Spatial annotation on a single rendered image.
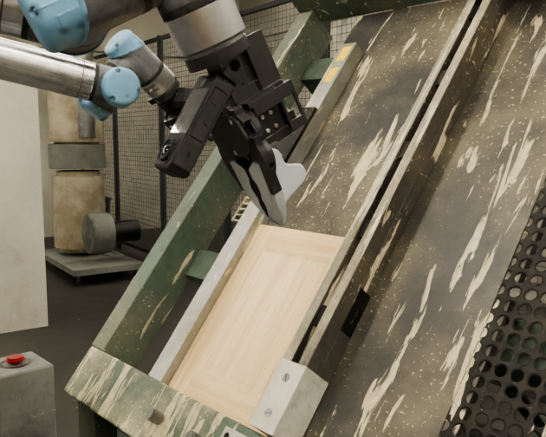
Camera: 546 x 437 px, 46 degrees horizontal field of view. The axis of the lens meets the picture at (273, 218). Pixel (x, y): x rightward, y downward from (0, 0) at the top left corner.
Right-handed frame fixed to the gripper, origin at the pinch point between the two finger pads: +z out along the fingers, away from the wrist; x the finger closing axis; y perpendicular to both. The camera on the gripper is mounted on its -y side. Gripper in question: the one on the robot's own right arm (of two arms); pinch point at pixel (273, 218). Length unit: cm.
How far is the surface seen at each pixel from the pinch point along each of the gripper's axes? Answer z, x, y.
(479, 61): 11, 29, 75
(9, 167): 38, 423, 44
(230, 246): 28, 64, 20
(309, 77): 10, 88, 74
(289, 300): 35, 41, 17
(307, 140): 17, 64, 50
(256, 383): 42, 37, 1
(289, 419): 40.9, 21.6, -1.5
